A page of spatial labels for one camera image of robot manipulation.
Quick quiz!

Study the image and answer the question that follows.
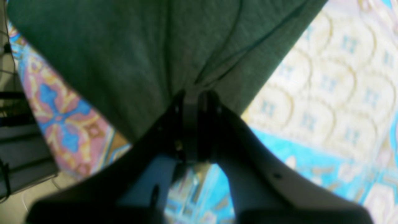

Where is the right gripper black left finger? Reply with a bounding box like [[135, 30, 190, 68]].
[[26, 91, 186, 224]]

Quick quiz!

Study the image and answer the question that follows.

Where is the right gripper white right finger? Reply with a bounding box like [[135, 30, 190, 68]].
[[199, 91, 373, 224]]

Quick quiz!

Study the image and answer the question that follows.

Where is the dark green long-sleeve shirt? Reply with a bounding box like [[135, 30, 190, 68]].
[[7, 0, 326, 142]]

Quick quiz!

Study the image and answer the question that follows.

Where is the patterned tile tablecloth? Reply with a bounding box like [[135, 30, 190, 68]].
[[8, 0, 397, 224]]

